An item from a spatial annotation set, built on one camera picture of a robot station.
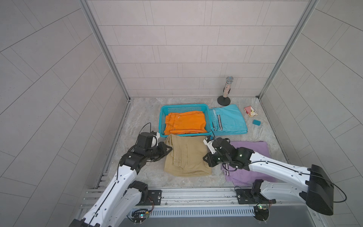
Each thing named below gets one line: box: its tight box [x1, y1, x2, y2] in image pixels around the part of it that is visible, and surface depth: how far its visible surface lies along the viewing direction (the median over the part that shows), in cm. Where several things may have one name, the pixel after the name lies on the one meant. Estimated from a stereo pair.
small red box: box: [243, 105, 259, 118], surface depth 107 cm
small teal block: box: [252, 119, 261, 126], surface depth 104 cm
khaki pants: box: [163, 133, 213, 178], surface depth 74 cm
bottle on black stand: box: [216, 75, 234, 107], surface depth 104 cm
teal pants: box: [209, 104, 249, 136], surface depth 101 cm
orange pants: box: [164, 111, 208, 136], surface depth 100 cm
